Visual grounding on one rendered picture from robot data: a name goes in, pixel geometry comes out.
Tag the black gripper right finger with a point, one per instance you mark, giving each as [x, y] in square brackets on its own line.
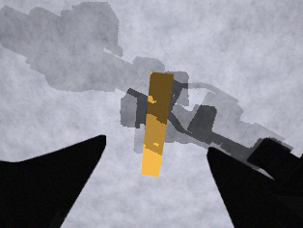
[252, 199]

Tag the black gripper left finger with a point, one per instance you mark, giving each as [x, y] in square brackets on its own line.
[38, 192]

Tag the orange bar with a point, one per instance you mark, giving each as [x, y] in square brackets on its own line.
[160, 91]

